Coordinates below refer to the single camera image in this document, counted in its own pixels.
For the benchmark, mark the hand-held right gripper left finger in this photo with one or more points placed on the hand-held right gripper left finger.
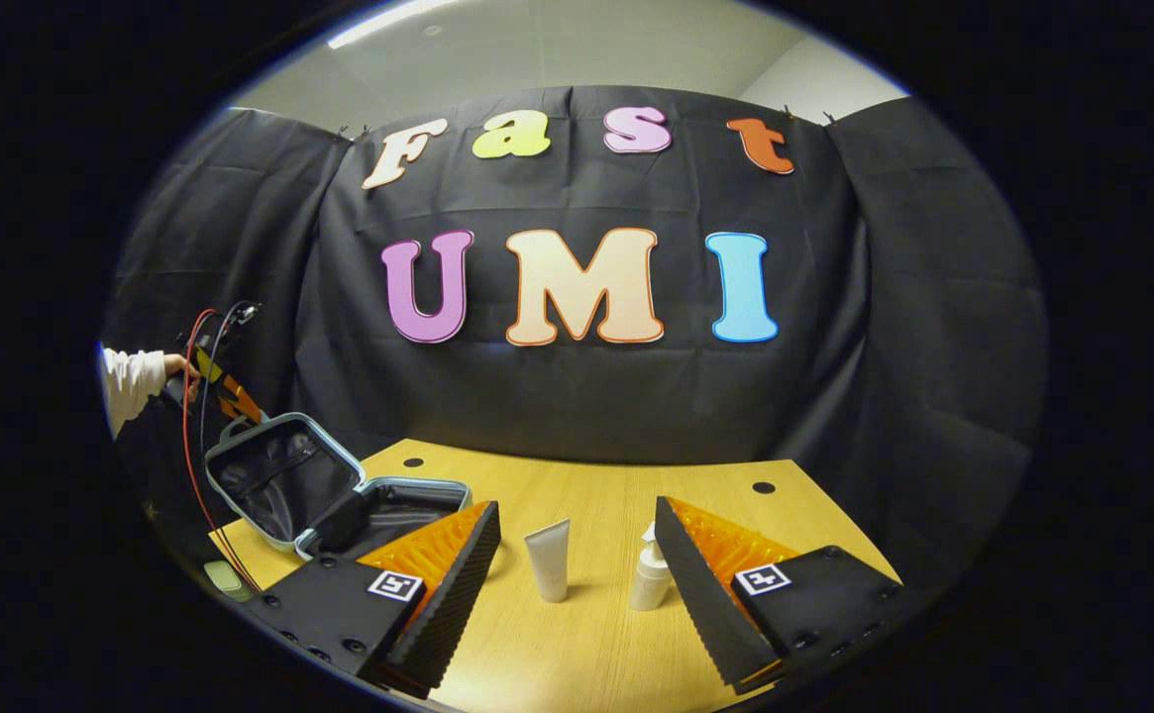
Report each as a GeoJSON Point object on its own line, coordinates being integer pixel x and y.
{"type": "Point", "coordinates": [458, 594]}

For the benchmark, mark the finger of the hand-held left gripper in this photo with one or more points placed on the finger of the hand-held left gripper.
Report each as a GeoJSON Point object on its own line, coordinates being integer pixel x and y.
{"type": "Point", "coordinates": [238, 401]}

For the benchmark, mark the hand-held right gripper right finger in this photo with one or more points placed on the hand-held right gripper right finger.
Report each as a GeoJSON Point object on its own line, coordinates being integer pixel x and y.
{"type": "Point", "coordinates": [700, 604]}

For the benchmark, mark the white pump bottle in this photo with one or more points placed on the white pump bottle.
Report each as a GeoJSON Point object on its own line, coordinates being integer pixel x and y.
{"type": "Point", "coordinates": [649, 584]}

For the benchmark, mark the light blue suitcase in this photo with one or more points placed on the light blue suitcase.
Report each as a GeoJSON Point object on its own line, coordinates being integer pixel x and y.
{"type": "Point", "coordinates": [279, 475]}

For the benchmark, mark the white squeeze tube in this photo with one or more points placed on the white squeeze tube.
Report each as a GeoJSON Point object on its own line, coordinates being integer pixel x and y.
{"type": "Point", "coordinates": [549, 564]}

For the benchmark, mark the pale green box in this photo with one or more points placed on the pale green box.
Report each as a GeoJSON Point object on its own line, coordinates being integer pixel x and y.
{"type": "Point", "coordinates": [228, 579]}

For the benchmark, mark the black backdrop cloth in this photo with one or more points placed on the black backdrop cloth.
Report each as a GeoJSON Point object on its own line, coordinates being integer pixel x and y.
{"type": "Point", "coordinates": [586, 396]}

